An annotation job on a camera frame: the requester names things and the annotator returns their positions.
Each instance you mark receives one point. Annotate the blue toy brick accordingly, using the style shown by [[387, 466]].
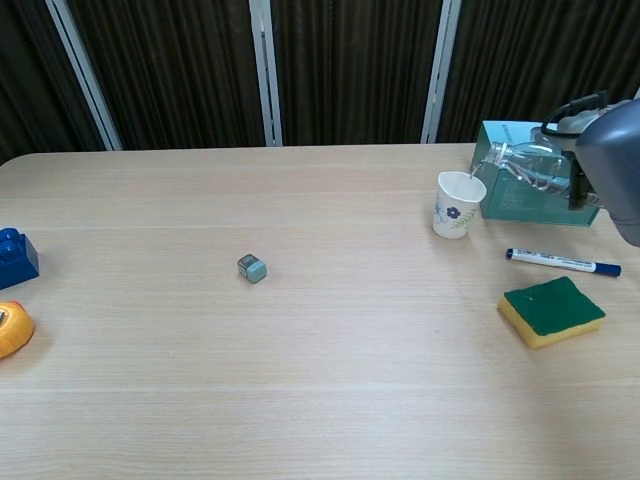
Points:
[[15, 262]]

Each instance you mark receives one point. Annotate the white paper cup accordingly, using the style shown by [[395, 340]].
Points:
[[457, 210]]

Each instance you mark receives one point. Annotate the aluminium screen frame post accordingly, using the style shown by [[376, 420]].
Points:
[[85, 75], [265, 75], [441, 70]]

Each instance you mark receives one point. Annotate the teal product box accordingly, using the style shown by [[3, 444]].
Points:
[[520, 205]]

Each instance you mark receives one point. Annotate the clear plastic bottle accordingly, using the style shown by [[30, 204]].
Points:
[[530, 162]]

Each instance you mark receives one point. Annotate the small grey-green cube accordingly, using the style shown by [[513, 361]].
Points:
[[252, 270]]

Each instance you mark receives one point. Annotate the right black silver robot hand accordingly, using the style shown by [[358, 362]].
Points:
[[577, 120]]

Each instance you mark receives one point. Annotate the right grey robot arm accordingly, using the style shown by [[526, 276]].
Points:
[[615, 165]]

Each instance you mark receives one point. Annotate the yellow tape measure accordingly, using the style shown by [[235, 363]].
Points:
[[12, 330]]

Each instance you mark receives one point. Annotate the green yellow sponge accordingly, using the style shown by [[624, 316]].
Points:
[[550, 310]]

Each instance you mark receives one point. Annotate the blue white marker pen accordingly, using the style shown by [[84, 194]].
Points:
[[560, 261]]

